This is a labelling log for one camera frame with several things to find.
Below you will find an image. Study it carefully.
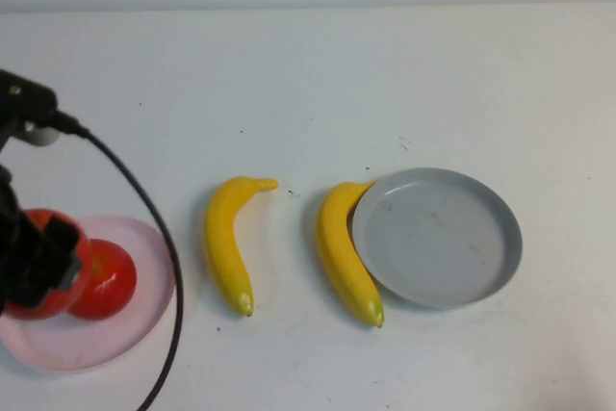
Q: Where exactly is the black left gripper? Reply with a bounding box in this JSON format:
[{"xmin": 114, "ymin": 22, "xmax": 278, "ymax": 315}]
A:
[{"xmin": 0, "ymin": 165, "xmax": 84, "ymax": 311}]

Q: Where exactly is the red apple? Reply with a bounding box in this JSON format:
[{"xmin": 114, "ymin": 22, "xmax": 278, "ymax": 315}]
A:
[
  {"xmin": 4, "ymin": 208, "xmax": 92, "ymax": 321},
  {"xmin": 71, "ymin": 239, "xmax": 139, "ymax": 320}
]

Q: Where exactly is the yellow banana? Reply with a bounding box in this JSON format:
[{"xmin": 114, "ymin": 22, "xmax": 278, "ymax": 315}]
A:
[
  {"xmin": 203, "ymin": 175, "xmax": 279, "ymax": 319},
  {"xmin": 315, "ymin": 181, "xmax": 385, "ymax": 329}
]

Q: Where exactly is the pink round plate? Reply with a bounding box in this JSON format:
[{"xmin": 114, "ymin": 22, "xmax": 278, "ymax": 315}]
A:
[{"xmin": 0, "ymin": 215, "xmax": 177, "ymax": 373}]

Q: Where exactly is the grey round plate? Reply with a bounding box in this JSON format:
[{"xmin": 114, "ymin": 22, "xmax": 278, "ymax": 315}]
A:
[{"xmin": 351, "ymin": 167, "xmax": 524, "ymax": 310}]

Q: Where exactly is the black left camera cable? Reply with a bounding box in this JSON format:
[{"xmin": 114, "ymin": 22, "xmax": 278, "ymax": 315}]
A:
[{"xmin": 56, "ymin": 110, "xmax": 185, "ymax": 411}]

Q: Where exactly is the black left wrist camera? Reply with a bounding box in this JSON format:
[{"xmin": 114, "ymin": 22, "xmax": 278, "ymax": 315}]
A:
[{"xmin": 0, "ymin": 68, "xmax": 60, "ymax": 146}]

